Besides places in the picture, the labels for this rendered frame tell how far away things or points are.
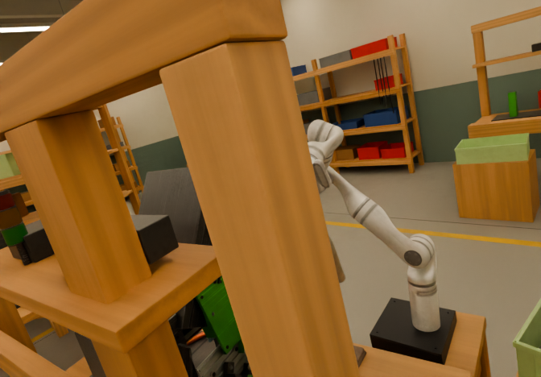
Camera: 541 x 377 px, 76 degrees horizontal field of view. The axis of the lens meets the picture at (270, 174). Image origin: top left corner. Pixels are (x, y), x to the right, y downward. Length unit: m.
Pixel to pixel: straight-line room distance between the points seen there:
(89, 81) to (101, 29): 0.07
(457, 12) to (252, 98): 5.96
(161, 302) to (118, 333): 0.07
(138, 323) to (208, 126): 0.36
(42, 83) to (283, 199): 0.37
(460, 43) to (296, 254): 5.94
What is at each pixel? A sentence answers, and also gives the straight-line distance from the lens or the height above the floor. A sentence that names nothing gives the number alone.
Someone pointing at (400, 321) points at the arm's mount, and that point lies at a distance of 1.45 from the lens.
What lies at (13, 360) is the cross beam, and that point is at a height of 1.28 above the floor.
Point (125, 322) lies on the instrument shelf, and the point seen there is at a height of 1.54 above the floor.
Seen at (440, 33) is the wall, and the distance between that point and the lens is 6.27.
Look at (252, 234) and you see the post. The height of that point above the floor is 1.68.
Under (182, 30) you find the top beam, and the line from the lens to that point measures 0.32.
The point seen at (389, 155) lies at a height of 0.31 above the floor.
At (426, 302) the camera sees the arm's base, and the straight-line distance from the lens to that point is 1.34.
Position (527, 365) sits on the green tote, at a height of 0.89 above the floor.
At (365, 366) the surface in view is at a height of 0.90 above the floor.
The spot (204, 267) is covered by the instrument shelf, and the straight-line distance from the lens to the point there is 0.65.
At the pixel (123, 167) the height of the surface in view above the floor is 1.44.
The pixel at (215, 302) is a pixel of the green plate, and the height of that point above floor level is 1.22.
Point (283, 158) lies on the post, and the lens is 0.32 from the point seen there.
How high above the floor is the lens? 1.80
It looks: 13 degrees down
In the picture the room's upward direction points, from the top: 14 degrees counter-clockwise
